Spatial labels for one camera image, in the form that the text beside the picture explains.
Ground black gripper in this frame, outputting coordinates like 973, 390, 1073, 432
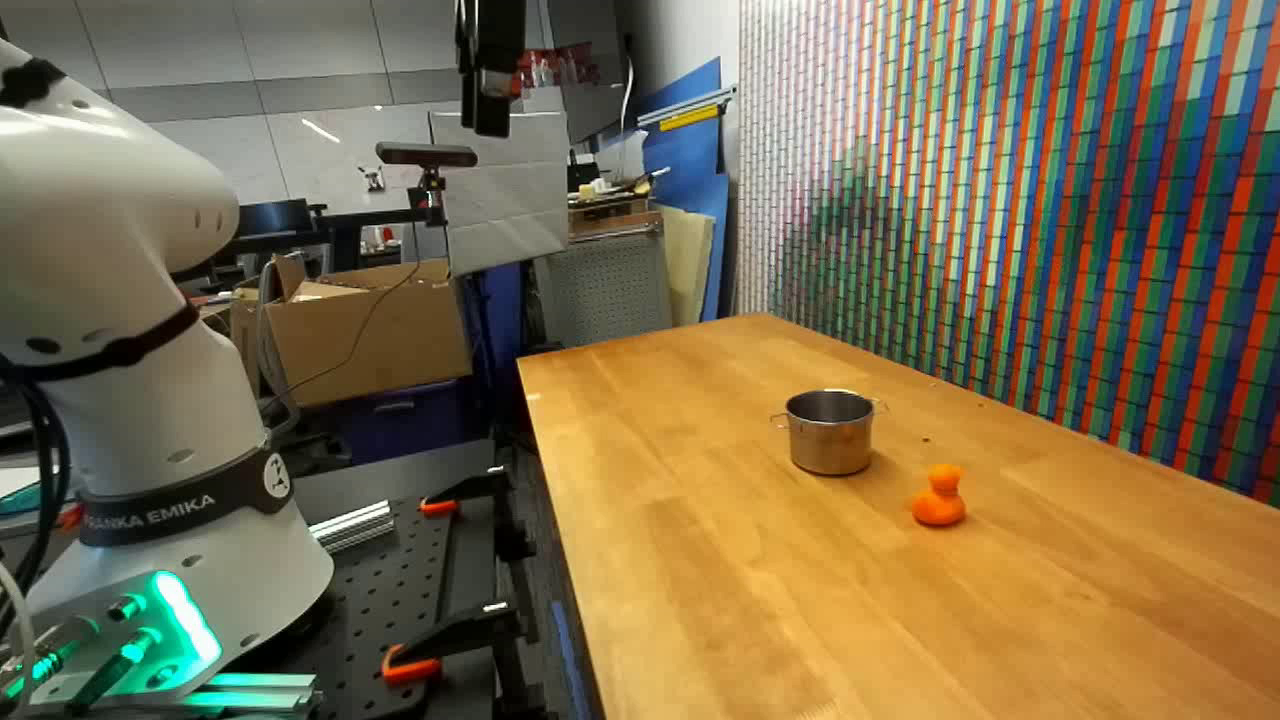
457, 0, 533, 138

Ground orange duck toy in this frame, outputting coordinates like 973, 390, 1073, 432
909, 460, 973, 531

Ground silver metal pot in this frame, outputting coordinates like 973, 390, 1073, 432
774, 386, 884, 478

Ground translucent grey panel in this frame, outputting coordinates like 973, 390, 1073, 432
423, 102, 573, 280

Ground blue board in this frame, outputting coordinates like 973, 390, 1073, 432
640, 57, 741, 325

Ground beige foam board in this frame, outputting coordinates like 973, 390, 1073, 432
655, 204, 721, 329

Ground brown cardboard box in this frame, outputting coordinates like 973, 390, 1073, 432
228, 254, 475, 412

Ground silver aluminium extrusion bar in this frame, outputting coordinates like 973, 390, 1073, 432
309, 495, 401, 554

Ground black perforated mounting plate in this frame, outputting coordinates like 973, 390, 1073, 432
255, 491, 515, 720

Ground wooden workbench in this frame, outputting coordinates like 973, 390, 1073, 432
515, 311, 1280, 720

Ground black camera on tripod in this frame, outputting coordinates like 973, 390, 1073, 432
357, 138, 481, 228

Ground orange handled black clamp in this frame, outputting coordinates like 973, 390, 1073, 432
417, 464, 519, 524
376, 594, 523, 692

